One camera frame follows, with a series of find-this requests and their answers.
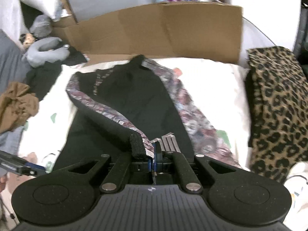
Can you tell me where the black floral trim garment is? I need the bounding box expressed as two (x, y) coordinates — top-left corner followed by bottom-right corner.
(53, 55), (239, 170)

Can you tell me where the brown crumpled garment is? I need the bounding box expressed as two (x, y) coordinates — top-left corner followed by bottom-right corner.
(1, 82), (39, 133)

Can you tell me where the black crumpled cloth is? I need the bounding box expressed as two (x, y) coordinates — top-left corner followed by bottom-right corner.
(26, 47), (87, 101)

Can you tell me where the grey plush toy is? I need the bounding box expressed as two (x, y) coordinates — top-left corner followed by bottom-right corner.
(22, 37), (70, 68)

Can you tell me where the white printed bed sheet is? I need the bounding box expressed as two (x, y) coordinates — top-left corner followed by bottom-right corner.
(18, 57), (251, 169)

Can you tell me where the leopard print cloth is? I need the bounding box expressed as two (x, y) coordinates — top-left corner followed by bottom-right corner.
(245, 46), (307, 183)

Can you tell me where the brown cardboard box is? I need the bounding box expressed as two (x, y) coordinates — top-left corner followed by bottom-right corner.
(54, 0), (243, 63)

